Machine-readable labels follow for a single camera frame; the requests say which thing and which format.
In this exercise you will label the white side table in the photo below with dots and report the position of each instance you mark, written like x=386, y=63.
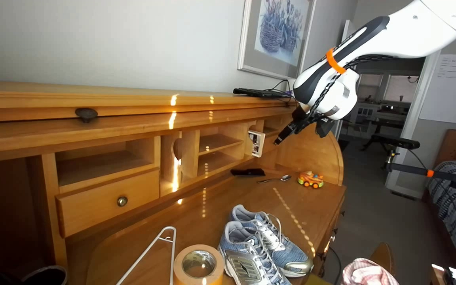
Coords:
x=451, y=276

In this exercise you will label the cluttered background table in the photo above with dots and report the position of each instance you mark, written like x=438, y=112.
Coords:
x=391, y=112

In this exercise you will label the wooden chair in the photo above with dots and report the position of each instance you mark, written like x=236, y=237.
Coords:
x=381, y=256

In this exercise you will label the black stereo camera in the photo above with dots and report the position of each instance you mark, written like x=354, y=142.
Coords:
x=402, y=143

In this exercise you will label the black computer keyboard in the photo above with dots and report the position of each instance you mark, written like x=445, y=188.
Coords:
x=261, y=93

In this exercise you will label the framed blue flower picture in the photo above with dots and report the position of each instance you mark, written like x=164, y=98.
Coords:
x=275, y=33

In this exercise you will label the black round container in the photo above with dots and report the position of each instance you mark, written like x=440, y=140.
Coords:
x=42, y=275

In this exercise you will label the beige tape roll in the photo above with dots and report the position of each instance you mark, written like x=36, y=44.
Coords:
x=177, y=267

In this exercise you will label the metal spoon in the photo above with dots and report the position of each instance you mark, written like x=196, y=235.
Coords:
x=285, y=178

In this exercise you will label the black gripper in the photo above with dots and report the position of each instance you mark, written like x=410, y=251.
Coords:
x=312, y=121

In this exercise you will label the wooden desk drawer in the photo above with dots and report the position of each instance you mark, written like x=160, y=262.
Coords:
x=95, y=207

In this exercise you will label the brass drawer knob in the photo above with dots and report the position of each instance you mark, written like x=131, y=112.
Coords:
x=122, y=202

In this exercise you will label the white paper card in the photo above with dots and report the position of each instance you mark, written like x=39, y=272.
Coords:
x=256, y=143

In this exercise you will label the blue grey sneaker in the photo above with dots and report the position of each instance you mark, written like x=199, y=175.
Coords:
x=285, y=254
x=243, y=259

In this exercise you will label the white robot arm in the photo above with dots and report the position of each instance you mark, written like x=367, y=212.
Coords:
x=422, y=33

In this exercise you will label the whiteboard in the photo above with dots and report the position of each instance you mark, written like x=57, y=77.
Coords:
x=454, y=90

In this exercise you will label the wooden roll-top desk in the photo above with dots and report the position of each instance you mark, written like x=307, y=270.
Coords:
x=248, y=212

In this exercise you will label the black remote control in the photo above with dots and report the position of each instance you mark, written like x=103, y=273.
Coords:
x=247, y=172

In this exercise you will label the pink striped cloth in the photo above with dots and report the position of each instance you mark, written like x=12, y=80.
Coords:
x=364, y=272

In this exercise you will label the orange toy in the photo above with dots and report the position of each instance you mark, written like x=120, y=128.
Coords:
x=310, y=180

